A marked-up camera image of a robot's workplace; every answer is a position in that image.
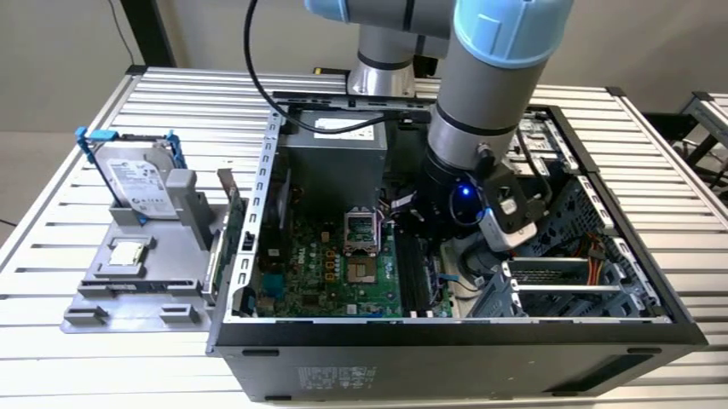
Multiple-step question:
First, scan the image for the RAM memory stick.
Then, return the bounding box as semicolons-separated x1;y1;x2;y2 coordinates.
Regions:
419;238;445;310
79;280;201;296

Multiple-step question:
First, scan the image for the black RAM slot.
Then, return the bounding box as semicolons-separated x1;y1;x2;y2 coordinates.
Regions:
404;236;420;317
396;236;412;317
411;238;428;317

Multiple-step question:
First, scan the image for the metal socket cover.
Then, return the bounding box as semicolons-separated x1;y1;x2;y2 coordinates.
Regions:
342;207;382;256

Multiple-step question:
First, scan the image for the CPU socket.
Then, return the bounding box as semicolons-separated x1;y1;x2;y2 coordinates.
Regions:
345;254;381;291

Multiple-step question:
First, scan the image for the grey power supply unit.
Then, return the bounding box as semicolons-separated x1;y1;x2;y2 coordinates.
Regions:
277;109;390;216

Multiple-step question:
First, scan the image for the green motherboard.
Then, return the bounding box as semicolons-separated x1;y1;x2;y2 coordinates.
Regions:
249;212;456;319

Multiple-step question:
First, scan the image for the silver drive cage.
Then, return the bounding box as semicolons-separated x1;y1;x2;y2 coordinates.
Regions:
509;108;564;182

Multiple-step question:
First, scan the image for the grey disk bay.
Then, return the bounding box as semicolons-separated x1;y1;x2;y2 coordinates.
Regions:
471;255;668;320

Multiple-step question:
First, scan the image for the blue expansion slot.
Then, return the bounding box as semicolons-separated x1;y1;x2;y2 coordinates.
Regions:
260;274;286;299

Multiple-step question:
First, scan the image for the black open PC case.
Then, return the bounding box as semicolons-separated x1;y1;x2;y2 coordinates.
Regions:
203;90;710;404

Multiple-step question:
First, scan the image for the green graphics card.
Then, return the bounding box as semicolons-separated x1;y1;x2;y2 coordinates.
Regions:
207;170;252;308

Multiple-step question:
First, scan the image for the grey parts rack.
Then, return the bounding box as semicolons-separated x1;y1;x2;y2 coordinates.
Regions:
59;168;252;337

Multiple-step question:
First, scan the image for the aluminium side table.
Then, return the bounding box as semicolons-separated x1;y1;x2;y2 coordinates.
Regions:
676;90;728;188

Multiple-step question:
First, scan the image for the hard disk in blue carrier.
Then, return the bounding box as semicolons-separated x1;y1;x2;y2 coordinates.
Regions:
73;128;182;222

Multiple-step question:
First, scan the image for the silver CPU chip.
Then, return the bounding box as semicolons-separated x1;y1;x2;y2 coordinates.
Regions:
107;243;145;268

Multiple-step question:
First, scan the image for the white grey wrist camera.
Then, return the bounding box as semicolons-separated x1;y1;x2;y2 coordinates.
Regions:
476;206;540;253

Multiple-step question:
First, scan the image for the black looped cable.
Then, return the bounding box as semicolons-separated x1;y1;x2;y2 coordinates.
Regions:
459;249;505;293

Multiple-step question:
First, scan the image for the orange yellow wire bundle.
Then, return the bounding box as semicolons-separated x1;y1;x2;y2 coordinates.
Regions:
568;233;610;287

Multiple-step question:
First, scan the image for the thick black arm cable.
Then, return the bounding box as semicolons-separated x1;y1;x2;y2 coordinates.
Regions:
242;0;433;135

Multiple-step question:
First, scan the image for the black metal post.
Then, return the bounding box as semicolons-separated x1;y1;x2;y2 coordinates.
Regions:
121;0;177;69

